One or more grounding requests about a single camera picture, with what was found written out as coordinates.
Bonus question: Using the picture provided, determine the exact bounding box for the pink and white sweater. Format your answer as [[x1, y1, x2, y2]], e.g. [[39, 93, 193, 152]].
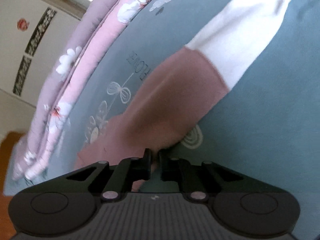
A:
[[74, 0, 298, 193]]

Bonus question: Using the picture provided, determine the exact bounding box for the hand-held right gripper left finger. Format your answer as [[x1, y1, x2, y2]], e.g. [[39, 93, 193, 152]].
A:
[[65, 148, 152, 203]]

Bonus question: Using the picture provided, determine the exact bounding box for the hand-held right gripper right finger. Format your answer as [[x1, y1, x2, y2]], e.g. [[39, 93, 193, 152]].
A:
[[159, 149, 244, 203]]

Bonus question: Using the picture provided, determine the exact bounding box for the wooden headboard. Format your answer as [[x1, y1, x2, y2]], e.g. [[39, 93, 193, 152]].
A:
[[0, 131, 28, 230]]

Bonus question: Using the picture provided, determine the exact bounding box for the black patterned wall strip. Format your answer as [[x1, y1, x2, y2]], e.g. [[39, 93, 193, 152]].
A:
[[12, 9, 57, 97]]

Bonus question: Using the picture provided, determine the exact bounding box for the pink floral quilt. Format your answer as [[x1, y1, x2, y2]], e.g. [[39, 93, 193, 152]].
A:
[[11, 0, 180, 182]]

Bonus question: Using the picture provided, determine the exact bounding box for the red flower wall sticker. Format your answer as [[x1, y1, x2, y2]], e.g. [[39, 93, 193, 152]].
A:
[[17, 18, 30, 32]]

